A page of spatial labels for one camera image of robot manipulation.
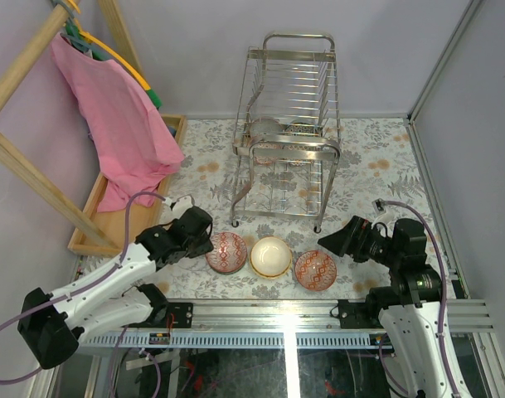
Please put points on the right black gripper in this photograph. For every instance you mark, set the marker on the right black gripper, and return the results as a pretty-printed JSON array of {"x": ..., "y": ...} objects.
[{"x": 351, "y": 238}]

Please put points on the orange red patterned bowl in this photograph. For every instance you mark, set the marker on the orange red patterned bowl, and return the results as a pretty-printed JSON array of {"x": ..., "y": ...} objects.
[{"x": 315, "y": 270}]

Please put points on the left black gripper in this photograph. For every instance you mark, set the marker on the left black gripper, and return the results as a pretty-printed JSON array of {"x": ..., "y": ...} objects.
[{"x": 198, "y": 239}]

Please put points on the blue patterned bowl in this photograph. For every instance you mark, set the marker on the blue patterned bowl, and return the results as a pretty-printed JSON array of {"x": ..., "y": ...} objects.
[{"x": 300, "y": 128}]

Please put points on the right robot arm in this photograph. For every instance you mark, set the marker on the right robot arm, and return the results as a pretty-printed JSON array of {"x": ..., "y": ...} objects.
[{"x": 412, "y": 309}]

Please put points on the aluminium corner post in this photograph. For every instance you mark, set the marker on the aluminium corner post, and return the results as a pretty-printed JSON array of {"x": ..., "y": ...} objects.
[{"x": 452, "y": 43}]

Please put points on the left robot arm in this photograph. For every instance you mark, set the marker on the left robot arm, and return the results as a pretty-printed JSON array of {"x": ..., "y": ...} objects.
[{"x": 55, "y": 324}]

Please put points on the pink cloth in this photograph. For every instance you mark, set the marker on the pink cloth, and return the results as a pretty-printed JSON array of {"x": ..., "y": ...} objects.
[{"x": 136, "y": 150}]

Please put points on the yellow plastic hanger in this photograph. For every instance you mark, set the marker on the yellow plastic hanger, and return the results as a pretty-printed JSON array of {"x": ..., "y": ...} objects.
[{"x": 125, "y": 53}]

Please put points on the green plastic hanger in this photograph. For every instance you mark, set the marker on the green plastic hanger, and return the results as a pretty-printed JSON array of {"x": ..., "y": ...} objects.
[{"x": 84, "y": 42}]

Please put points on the stainless steel dish rack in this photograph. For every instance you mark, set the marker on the stainless steel dish rack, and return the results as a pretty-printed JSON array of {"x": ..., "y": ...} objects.
[{"x": 287, "y": 134}]

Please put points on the red diamond patterned bowl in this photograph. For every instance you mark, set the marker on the red diamond patterned bowl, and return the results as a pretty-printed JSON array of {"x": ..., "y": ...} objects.
[{"x": 229, "y": 253}]

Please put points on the wooden tray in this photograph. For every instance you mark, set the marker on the wooden tray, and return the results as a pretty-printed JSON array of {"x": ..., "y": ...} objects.
[{"x": 111, "y": 223}]

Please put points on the aluminium rail frame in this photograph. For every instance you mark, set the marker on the aluminium rail frame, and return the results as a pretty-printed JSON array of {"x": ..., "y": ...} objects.
[{"x": 223, "y": 323}]

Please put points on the cream bowl orange rim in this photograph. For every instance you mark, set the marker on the cream bowl orange rim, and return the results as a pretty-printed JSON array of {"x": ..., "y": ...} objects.
[{"x": 271, "y": 257}]

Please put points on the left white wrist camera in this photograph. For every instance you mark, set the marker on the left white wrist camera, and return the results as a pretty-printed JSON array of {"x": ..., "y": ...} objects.
[{"x": 176, "y": 207}]

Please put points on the wooden clothes rack frame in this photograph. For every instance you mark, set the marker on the wooden clothes rack frame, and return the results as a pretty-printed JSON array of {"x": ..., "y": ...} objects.
[{"x": 41, "y": 130}]

